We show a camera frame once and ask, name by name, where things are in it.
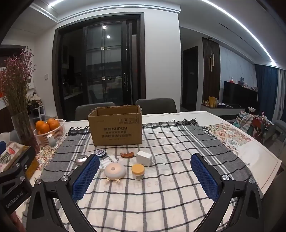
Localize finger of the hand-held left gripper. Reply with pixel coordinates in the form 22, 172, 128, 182
0, 146, 36, 183

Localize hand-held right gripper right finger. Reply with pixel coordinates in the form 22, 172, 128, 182
190, 153, 264, 232

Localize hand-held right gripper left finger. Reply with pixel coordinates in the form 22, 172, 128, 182
26, 153, 100, 232

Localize white battery charger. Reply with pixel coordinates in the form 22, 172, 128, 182
99, 156, 120, 172

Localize brown cardboard box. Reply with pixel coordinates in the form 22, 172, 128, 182
88, 105, 143, 147

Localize floral tissue box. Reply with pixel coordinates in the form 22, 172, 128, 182
0, 143, 25, 173

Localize glass vase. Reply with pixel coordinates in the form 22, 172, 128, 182
11, 109, 41, 157

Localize round pink crab gadget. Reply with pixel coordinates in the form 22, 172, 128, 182
104, 163, 126, 183

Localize white fruit basket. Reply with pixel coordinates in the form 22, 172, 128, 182
33, 119, 66, 145

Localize white plastic stool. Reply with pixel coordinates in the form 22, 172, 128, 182
29, 104, 46, 125

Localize black white checked cloth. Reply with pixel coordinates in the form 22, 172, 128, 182
40, 118, 260, 232

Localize yellow lid jar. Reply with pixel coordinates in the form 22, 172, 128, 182
131, 164, 145, 181

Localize white power adapter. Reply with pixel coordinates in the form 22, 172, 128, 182
136, 150, 157, 167

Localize grey dining chair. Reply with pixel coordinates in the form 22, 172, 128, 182
75, 102, 115, 121
135, 98, 177, 115

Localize colourful patterned bag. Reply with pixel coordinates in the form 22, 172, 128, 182
233, 110, 276, 143

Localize white television cabinet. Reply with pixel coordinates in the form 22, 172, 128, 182
202, 103, 246, 115

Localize dried pink flowers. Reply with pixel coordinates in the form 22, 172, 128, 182
0, 48, 36, 116

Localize grey sofa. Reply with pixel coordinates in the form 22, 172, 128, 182
274, 119, 286, 144

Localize black television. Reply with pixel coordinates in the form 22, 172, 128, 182
223, 81, 259, 106

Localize dark hallway door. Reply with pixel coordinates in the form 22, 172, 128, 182
182, 46, 199, 112

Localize blue curtain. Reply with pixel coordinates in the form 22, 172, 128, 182
255, 64, 280, 122

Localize dark glass sliding door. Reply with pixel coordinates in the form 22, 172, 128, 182
53, 14, 146, 121

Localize white sheer curtain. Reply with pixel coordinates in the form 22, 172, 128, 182
274, 69, 286, 123

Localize ceiling light strip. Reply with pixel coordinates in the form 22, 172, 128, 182
37, 0, 66, 12
201, 0, 276, 62

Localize dark wood wall cabinet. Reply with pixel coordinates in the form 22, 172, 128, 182
202, 37, 221, 106

